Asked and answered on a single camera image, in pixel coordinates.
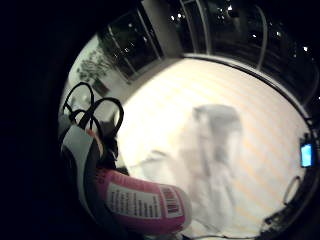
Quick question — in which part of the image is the pink bottle with white label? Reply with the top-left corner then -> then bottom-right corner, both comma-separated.
94,168 -> 193,236

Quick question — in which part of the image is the potted plant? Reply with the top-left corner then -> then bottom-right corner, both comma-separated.
76,46 -> 115,98

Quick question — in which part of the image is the white plastic bag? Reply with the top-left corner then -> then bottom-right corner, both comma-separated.
128,103 -> 265,238

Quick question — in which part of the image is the grey pillar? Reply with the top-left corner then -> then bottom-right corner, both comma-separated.
141,0 -> 185,58

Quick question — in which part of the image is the phone with lit screen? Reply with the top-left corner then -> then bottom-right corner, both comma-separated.
299,133 -> 316,169

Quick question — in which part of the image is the glass window wall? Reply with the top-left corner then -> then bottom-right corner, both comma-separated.
98,0 -> 320,111

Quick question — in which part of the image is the white cable loop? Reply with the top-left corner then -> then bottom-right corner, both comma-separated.
282,175 -> 303,206

